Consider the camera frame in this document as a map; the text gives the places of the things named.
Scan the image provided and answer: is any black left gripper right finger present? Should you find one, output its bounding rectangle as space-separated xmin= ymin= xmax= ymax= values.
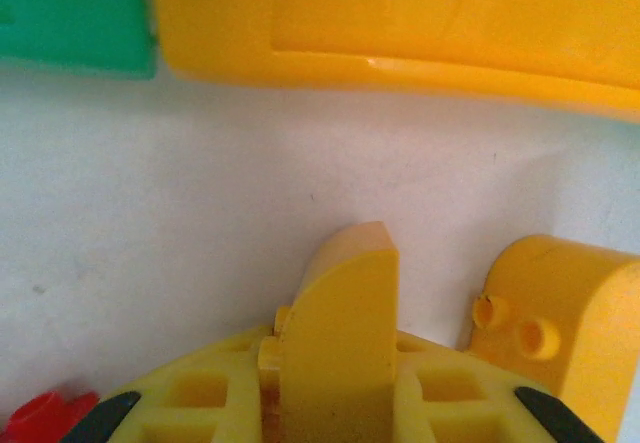
xmin=394 ymin=331 xmax=609 ymax=443

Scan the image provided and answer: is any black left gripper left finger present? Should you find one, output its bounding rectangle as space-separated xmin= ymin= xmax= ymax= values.
xmin=62 ymin=325 xmax=275 ymax=443

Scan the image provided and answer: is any curved yellow lego brick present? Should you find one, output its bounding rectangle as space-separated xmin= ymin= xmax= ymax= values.
xmin=272 ymin=221 xmax=401 ymax=443

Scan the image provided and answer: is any red lego brick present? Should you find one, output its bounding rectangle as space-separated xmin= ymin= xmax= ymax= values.
xmin=9 ymin=391 xmax=99 ymax=443

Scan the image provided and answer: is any green bin with yellow legos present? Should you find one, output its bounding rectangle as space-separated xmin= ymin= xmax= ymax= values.
xmin=0 ymin=0 xmax=157 ymax=80

